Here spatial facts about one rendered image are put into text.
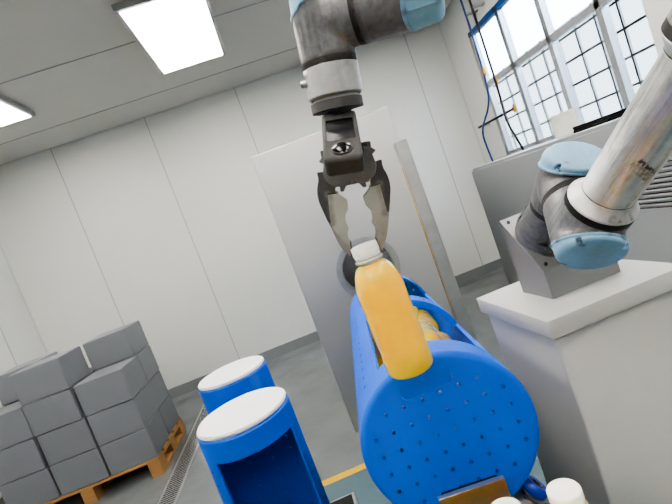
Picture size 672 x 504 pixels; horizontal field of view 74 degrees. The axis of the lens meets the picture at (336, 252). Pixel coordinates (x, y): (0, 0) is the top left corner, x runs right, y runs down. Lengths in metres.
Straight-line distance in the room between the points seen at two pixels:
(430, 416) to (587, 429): 0.42
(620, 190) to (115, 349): 4.11
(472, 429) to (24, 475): 4.11
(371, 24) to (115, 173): 5.61
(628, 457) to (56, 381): 3.83
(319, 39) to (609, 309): 0.75
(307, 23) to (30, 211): 5.97
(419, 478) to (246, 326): 5.15
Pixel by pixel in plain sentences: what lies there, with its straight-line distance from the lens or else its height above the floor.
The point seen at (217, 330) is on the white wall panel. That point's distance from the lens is 5.90.
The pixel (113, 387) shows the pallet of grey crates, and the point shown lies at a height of 0.81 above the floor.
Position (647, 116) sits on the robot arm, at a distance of 0.76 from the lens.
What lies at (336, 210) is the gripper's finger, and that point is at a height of 1.49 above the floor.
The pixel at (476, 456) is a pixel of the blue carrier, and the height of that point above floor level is 1.05.
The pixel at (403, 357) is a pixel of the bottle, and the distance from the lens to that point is 0.63.
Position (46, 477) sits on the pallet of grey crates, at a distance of 4.54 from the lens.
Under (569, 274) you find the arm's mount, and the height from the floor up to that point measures 1.19.
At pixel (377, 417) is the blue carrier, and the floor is 1.17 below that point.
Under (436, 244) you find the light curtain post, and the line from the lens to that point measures 2.13.
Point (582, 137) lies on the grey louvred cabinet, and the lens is 2.67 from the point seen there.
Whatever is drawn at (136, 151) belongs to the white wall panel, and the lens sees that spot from 6.06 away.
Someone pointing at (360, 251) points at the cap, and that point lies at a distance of 0.61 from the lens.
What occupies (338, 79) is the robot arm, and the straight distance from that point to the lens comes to 0.60.
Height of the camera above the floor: 1.49
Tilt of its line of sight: 5 degrees down
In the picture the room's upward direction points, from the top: 20 degrees counter-clockwise
